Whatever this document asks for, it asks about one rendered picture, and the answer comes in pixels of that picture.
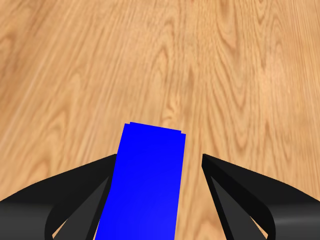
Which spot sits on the blue hollow socket block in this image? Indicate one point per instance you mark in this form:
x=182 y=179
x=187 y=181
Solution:
x=145 y=180

